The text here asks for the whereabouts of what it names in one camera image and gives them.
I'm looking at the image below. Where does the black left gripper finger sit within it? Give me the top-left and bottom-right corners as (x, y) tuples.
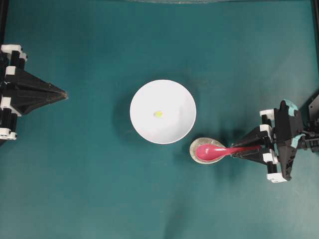
(0, 90), (68, 116)
(4, 66), (67, 95)

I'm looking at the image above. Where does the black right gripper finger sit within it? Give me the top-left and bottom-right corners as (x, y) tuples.
(231, 125), (272, 147)
(231, 148), (275, 165)

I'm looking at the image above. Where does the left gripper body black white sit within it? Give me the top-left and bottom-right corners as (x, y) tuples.
(0, 44), (28, 140)

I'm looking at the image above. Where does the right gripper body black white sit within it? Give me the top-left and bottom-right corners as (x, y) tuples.
(259, 109), (303, 183)

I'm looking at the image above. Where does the pink plastic spoon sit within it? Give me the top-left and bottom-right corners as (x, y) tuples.
(195, 144), (261, 162)

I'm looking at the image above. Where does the yellow hexagonal prism block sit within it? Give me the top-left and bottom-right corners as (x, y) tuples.
(154, 111), (163, 119)

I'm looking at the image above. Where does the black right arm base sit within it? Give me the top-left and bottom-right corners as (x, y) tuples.
(308, 95), (319, 124)

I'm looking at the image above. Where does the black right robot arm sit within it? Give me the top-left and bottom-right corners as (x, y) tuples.
(231, 106), (319, 183)

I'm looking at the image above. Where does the speckled ceramic spoon rest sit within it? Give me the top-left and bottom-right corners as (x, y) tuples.
(189, 137), (225, 164)

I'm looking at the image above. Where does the white round bowl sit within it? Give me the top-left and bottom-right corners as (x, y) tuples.
(130, 80), (197, 144)

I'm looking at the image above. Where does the green mat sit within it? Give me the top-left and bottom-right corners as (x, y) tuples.
(0, 0), (319, 239)

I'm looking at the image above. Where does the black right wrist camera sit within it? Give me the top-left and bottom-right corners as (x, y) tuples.
(274, 99), (305, 149)

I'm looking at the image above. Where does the black right frame rail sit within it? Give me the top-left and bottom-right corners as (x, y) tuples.
(310, 0), (319, 97)

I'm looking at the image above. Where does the black frame rail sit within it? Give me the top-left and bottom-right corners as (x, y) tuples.
(0, 0), (9, 45)
(310, 0), (319, 97)

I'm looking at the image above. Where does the black left frame rail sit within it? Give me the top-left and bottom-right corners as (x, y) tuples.
(0, 0), (9, 45)

